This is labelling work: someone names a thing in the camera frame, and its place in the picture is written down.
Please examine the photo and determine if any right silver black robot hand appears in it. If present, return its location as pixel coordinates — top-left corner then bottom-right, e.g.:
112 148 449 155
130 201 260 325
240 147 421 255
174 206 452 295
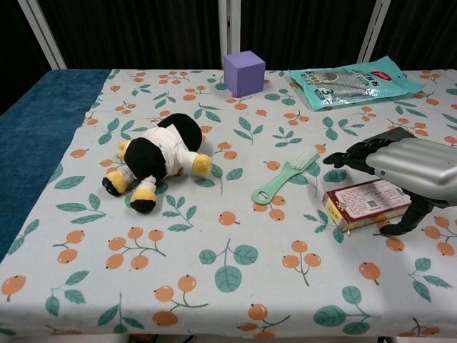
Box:
322 137 457 237

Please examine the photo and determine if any red pink packet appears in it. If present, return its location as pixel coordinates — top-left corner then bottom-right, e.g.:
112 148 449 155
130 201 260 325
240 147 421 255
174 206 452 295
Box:
321 178 413 234

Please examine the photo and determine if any teal cleaning cloth package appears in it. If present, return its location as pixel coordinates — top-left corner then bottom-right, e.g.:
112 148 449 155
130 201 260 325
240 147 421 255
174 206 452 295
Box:
288 54 428 112

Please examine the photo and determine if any green plastic brush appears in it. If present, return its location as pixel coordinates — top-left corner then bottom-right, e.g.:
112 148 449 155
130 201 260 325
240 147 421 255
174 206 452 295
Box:
251 146 321 206

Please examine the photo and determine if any purple foam cube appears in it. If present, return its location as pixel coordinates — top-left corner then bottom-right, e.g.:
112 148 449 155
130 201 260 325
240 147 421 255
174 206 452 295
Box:
223 50 266 99

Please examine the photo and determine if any floral print tablecloth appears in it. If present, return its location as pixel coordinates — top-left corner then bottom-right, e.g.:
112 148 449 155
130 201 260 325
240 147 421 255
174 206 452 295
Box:
0 66 457 341

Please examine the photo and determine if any black white plush toy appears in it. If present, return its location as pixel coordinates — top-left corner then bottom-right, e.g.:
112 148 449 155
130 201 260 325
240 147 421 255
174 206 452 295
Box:
101 111 214 215

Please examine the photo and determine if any blue table cloth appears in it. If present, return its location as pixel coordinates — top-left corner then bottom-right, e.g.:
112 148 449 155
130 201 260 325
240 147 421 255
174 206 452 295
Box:
0 69 113 264

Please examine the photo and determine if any white frame post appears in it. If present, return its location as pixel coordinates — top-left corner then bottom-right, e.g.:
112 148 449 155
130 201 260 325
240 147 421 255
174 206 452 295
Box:
217 0 243 71
19 0 68 71
356 0 394 66

